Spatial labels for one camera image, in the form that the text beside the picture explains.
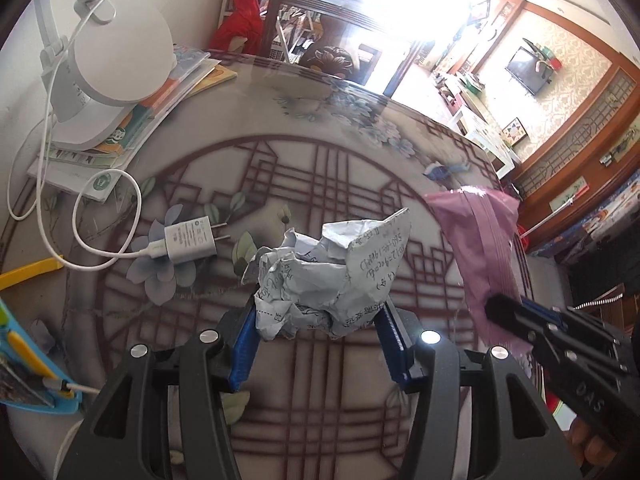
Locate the pink plastic bag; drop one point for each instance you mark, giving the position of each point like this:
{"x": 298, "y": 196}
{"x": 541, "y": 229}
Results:
{"x": 480, "y": 240}

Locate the person's right hand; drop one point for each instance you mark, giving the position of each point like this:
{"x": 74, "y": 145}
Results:
{"x": 592, "y": 447}

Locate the wall shelf with items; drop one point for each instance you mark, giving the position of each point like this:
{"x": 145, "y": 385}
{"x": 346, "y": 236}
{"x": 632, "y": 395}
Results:
{"x": 542, "y": 55}

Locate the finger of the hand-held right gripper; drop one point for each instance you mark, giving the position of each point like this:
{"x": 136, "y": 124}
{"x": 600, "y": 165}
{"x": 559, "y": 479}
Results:
{"x": 510, "y": 312}
{"x": 590, "y": 325}

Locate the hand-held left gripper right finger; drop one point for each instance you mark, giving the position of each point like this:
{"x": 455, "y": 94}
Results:
{"x": 395, "y": 345}

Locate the wall mounted television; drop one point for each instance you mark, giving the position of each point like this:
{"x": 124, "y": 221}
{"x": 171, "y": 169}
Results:
{"x": 525, "y": 70}

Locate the low television cabinet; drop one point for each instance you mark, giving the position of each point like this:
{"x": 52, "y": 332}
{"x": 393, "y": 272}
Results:
{"x": 465, "y": 92}

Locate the dark wooden chair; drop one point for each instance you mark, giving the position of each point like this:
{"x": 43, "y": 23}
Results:
{"x": 310, "y": 0}

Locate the white desk lamp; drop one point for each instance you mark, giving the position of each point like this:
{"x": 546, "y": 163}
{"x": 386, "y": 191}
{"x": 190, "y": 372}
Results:
{"x": 115, "y": 60}

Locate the red plastic bag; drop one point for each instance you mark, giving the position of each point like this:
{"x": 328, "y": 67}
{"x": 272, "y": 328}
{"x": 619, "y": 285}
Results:
{"x": 245, "y": 10}

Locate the hanging scroll painting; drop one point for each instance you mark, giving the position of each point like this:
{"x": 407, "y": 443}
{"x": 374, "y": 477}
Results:
{"x": 622, "y": 147}

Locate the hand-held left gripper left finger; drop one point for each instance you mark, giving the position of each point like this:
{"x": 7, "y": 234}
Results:
{"x": 242, "y": 345}

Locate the white metal rack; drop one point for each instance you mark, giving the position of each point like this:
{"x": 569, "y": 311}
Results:
{"x": 295, "y": 30}

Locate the white coffee table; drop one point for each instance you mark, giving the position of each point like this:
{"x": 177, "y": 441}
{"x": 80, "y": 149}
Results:
{"x": 485, "y": 135}

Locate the blue yellow plastic toy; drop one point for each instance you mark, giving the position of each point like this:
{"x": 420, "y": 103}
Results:
{"x": 30, "y": 360}

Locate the red bucket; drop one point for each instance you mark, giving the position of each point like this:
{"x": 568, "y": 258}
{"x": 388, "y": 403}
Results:
{"x": 524, "y": 240}

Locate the cartoon printed board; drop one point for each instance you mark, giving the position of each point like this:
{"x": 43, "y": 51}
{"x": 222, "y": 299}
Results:
{"x": 595, "y": 220}

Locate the grey paper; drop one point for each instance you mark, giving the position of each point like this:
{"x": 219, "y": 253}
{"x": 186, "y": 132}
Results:
{"x": 325, "y": 270}

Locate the yellow plastic strip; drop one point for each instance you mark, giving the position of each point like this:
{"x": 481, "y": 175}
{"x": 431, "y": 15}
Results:
{"x": 30, "y": 271}

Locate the stack of children's books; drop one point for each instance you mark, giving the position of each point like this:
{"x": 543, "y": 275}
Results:
{"x": 165, "y": 95}

